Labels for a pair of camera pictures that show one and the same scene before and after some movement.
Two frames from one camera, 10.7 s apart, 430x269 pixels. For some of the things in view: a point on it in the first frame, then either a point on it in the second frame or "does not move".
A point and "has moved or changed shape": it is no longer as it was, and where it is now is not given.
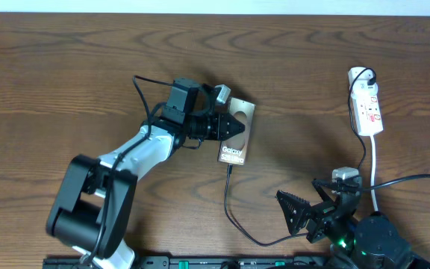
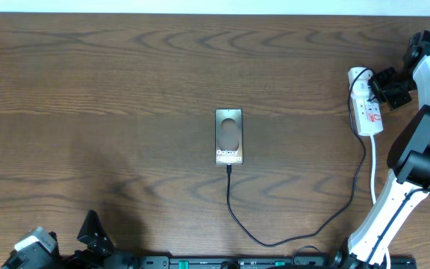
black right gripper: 322,213 -> 379,93
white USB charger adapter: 358,81 does not move
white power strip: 368,113 does not move
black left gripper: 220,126 -> 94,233
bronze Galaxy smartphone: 234,150 has moved or changed shape
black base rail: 201,262 does not move
